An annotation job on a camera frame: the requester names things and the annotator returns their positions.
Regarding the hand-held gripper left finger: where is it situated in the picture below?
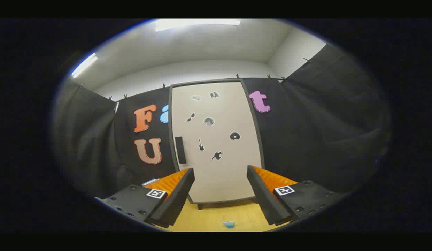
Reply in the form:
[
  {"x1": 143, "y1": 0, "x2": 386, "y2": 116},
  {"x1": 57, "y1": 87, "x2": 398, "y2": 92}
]
[{"x1": 95, "y1": 168, "x2": 195, "y2": 229}]

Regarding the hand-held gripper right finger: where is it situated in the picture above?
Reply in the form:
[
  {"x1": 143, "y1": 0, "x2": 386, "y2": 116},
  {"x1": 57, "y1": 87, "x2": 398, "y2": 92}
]
[{"x1": 247, "y1": 165, "x2": 345, "y2": 226}]

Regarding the white cabinet door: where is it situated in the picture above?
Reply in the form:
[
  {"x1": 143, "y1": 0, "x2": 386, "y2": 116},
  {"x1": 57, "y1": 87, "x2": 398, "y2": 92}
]
[{"x1": 171, "y1": 82, "x2": 262, "y2": 203}]

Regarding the black door handle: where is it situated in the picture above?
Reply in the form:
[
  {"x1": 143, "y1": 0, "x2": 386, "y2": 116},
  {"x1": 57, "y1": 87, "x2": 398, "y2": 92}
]
[{"x1": 175, "y1": 137, "x2": 187, "y2": 164}]

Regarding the grey cabinet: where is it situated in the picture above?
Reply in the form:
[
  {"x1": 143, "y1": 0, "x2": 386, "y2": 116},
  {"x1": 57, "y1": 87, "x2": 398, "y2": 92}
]
[{"x1": 168, "y1": 79, "x2": 265, "y2": 210}]

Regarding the black backdrop cloth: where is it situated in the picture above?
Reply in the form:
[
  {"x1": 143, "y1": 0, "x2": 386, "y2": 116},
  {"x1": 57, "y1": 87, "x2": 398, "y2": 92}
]
[{"x1": 52, "y1": 44, "x2": 391, "y2": 199}]

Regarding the row of black cloth clips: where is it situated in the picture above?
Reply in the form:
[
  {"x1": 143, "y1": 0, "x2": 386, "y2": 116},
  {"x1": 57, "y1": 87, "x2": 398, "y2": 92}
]
[{"x1": 80, "y1": 58, "x2": 311, "y2": 101}]

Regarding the long ceiling light strip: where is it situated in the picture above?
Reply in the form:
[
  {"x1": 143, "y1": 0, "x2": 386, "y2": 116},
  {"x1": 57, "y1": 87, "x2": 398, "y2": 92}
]
[{"x1": 71, "y1": 53, "x2": 98, "y2": 78}]

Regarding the rectangular ceiling light panel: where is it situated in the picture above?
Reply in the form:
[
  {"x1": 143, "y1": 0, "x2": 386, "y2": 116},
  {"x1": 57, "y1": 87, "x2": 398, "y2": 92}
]
[{"x1": 155, "y1": 19, "x2": 241, "y2": 32}]

